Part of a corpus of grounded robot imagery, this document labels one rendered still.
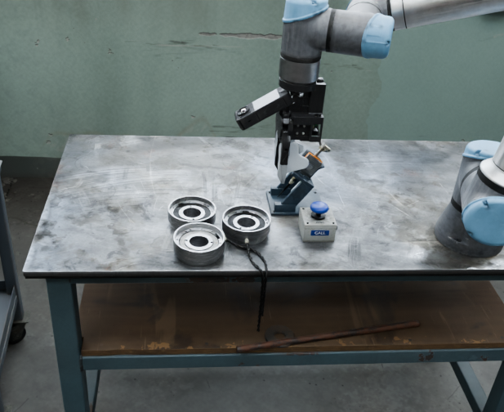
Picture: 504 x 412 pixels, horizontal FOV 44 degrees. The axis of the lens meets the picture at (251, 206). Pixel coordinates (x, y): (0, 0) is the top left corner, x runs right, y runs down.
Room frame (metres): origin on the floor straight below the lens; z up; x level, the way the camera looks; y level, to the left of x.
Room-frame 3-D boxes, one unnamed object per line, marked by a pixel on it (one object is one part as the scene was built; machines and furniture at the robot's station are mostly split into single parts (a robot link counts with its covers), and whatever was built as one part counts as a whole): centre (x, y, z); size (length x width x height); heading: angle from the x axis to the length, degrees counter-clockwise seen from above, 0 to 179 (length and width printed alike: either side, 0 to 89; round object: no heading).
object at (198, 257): (1.04, 0.10, 0.82); 0.10 x 0.10 x 0.04
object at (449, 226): (1.18, -0.49, 0.85); 0.15 x 0.15 x 0.10
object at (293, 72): (1.12, -0.07, 1.18); 0.08 x 0.08 x 0.05
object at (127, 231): (1.31, -0.12, 0.79); 1.20 x 0.60 x 0.02; 98
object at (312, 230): (1.15, -0.15, 0.82); 0.08 x 0.07 x 0.05; 98
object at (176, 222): (1.14, 0.13, 0.82); 0.10 x 0.10 x 0.04
